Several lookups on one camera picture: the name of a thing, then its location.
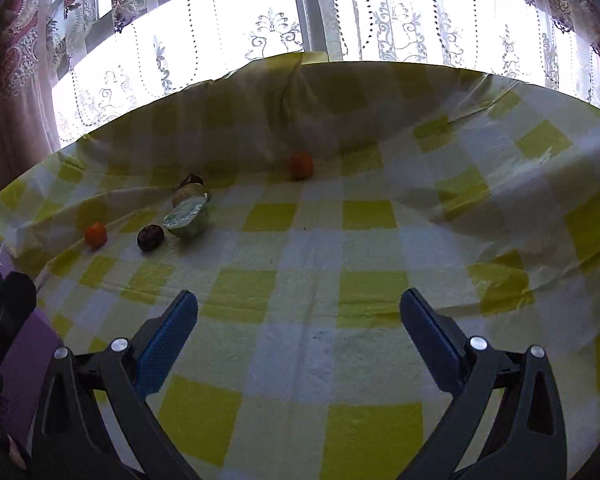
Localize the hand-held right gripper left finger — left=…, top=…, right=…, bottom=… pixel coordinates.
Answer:
left=32, top=290, right=201, bottom=480

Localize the yellow checkered tablecloth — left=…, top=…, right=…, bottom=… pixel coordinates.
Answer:
left=0, top=51, right=600, bottom=480

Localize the plastic-wrapped pale fruit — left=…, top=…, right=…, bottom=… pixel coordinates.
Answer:
left=171, top=183, right=211, bottom=208

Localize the mandarin orange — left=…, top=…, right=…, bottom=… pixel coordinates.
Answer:
left=84, top=222, right=108, bottom=248
left=287, top=151, right=315, bottom=181

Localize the plastic-wrapped green cabbage half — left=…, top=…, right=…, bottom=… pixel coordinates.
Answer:
left=162, top=193, right=212, bottom=239

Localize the pink heavy curtain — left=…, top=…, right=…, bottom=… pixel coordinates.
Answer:
left=0, top=0, right=65, bottom=211

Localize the white lace curtain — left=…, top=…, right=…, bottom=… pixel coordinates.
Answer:
left=45, top=0, right=600, bottom=142

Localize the purple-rimmed white cardboard box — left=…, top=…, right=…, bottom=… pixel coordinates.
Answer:
left=0, top=241, right=65, bottom=448

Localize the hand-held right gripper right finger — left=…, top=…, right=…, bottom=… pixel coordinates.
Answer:
left=399, top=287, right=567, bottom=480

